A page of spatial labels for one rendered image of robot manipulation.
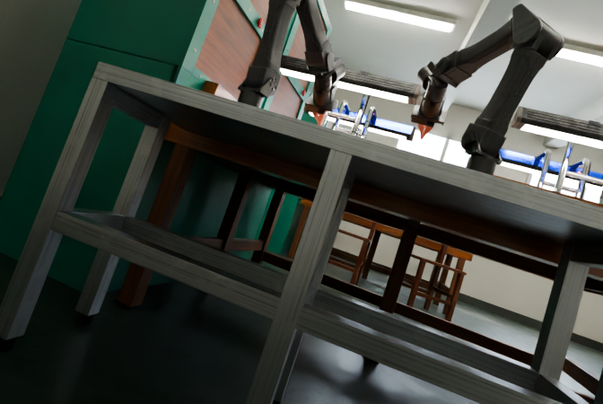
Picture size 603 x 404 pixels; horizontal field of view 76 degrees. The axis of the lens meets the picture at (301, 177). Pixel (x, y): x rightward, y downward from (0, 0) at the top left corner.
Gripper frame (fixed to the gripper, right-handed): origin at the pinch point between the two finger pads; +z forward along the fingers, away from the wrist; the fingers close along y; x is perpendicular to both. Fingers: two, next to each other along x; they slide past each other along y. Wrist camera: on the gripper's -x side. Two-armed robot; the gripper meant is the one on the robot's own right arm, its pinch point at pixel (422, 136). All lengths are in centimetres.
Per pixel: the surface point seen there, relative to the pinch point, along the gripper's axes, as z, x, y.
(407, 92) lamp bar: -0.6, -25.4, 10.3
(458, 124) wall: 278, -479, -40
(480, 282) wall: 435, -308, -139
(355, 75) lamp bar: -1.1, -28.5, 32.1
